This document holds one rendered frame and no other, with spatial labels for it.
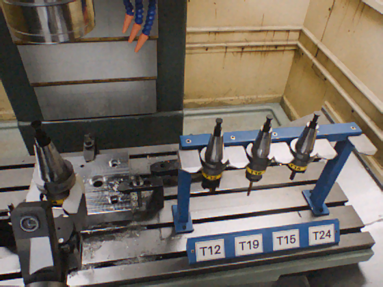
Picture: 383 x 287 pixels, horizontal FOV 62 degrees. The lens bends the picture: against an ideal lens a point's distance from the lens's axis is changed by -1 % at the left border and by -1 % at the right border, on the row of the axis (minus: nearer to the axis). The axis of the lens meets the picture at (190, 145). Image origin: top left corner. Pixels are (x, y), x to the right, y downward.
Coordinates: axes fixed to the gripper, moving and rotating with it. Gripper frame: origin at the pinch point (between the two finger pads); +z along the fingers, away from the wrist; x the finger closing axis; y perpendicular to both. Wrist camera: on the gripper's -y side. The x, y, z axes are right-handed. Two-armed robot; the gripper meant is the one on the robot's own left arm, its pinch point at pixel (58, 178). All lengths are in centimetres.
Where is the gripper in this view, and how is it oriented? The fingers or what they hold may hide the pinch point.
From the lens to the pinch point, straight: 60.2
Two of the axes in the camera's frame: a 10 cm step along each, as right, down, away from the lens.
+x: 9.8, -0.8, 1.6
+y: -0.5, 7.2, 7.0
